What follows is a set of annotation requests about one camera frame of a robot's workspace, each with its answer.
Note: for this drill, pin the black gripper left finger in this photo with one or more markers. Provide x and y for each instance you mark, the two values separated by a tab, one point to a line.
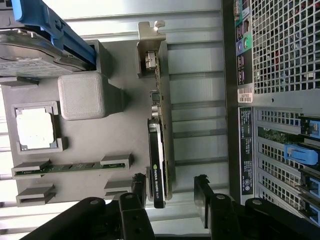
135	220

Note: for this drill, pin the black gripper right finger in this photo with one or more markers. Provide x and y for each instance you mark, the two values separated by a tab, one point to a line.
222	220

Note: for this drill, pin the green RAM stick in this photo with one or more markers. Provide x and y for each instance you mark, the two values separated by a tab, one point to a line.
75	167

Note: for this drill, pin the grey plastic parts rack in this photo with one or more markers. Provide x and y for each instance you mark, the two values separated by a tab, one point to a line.
125	140

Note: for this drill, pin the silver CPU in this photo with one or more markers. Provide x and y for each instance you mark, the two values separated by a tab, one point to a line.
36	128

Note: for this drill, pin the open black PC case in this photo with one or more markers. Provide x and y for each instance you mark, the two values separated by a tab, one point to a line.
275	62

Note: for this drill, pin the silver hard disk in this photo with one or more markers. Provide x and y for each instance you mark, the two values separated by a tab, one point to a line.
30	57

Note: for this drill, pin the hard disk drive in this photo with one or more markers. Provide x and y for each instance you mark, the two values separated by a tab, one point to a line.
37	15

